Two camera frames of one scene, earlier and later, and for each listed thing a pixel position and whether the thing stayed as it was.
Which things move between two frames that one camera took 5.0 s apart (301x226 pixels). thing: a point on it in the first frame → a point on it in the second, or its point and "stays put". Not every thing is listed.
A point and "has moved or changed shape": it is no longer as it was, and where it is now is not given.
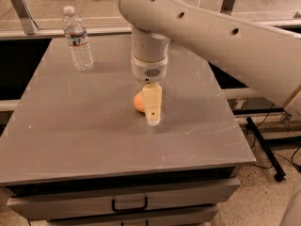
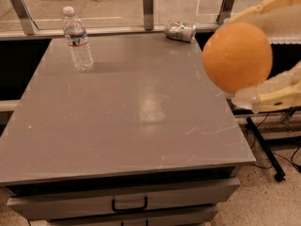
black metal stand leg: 280,175 stays put
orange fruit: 138,101 has moved or changed shape
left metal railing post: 28,24 stays put
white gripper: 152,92 → 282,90
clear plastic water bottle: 77,40 stays put
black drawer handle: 130,209 stays put
